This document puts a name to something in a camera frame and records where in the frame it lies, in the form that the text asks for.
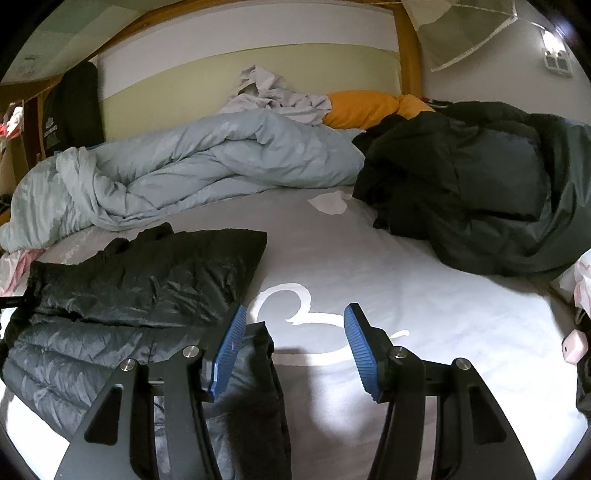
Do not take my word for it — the tied checked bed curtain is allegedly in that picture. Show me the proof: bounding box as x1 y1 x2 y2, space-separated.
402 0 518 72

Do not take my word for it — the pink cloth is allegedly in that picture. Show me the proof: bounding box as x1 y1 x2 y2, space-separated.
0 249 44 296

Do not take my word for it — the light grey crumpled garment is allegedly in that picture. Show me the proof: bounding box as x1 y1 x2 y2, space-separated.
217 65 333 126

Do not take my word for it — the red white cloth bundle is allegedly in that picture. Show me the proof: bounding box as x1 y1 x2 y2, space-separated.
0 105 24 139

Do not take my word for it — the grey-blue duvet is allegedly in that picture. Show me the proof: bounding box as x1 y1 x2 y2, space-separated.
0 111 365 252

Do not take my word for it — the pastel checked canopy cloth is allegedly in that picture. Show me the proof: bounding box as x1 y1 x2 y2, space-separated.
0 0 158 81

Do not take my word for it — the black hanging garment bag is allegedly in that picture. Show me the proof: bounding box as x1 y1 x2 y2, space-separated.
39 60 105 155

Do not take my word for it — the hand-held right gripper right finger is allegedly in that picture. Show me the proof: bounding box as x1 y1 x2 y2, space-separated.
344 303 527 480

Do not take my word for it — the orange pillow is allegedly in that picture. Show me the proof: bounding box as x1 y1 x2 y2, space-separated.
323 91 437 131

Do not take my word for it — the black puffer jacket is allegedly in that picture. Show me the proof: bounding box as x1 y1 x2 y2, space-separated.
0 223 291 480

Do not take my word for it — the wall socket with night light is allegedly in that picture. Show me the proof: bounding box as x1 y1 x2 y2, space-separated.
541 30 575 77

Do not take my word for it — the pink phone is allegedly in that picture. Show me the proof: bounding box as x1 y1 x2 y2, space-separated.
561 330 588 365

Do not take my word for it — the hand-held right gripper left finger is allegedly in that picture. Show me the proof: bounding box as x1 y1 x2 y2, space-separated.
53 304 247 480

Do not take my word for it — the dark green padded coat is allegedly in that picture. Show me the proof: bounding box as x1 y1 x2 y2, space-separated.
353 102 591 282

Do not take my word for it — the wooden bunk bed frame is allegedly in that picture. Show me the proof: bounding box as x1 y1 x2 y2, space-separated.
0 0 426 162

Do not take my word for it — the white printed bed sheet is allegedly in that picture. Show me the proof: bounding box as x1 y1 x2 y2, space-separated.
0 185 583 480

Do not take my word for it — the white floral cloth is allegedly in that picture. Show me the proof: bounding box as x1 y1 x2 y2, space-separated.
558 248 591 319

